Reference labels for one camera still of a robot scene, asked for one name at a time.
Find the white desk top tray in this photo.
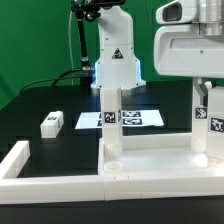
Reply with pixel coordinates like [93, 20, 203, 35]
[98, 133, 224, 174]

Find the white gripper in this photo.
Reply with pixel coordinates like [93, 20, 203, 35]
[154, 24, 224, 107]

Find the black cable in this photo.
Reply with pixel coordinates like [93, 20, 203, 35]
[19, 68, 96, 95]

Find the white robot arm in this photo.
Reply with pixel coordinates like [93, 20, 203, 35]
[93, 0, 224, 105]

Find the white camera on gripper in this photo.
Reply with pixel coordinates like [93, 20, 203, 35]
[156, 0, 199, 24]

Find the marker sheet black white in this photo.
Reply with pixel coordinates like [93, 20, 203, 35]
[75, 110, 164, 129]

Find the white U-shaped fence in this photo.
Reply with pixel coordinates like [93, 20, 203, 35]
[0, 141, 224, 204]

